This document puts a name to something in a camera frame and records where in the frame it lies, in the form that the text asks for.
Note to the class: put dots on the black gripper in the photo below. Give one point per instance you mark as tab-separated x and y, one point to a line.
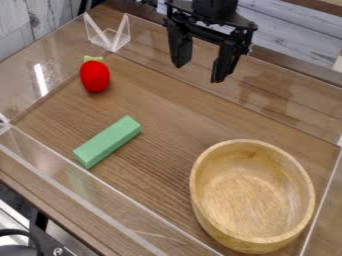
213	21

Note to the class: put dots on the red toy strawberry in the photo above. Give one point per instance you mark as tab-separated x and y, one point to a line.
94	74

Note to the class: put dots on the green rectangular block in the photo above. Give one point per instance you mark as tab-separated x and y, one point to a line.
107	141

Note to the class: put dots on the wooden bowl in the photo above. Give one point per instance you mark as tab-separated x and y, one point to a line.
253	195

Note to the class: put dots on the clear acrylic corner bracket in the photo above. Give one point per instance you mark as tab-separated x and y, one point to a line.
110	39

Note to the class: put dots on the clear acrylic tray wall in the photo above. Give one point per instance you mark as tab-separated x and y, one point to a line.
127	206

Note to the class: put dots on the black table leg bracket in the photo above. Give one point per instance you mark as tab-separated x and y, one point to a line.
42	244

